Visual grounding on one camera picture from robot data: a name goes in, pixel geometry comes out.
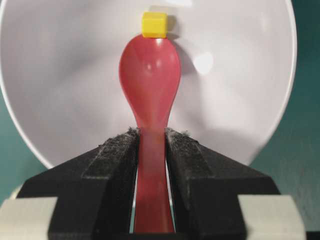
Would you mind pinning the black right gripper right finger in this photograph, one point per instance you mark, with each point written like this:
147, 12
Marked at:
217, 198

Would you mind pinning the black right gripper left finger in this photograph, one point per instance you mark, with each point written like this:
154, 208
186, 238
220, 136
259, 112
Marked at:
89, 197

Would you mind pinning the pink ceramic spoon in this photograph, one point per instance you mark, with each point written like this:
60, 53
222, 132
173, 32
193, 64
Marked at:
149, 74

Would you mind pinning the large white bowl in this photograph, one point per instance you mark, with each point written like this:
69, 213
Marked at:
59, 71

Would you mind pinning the yellow hexagonal prism block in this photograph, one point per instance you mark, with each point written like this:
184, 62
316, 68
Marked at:
154, 25

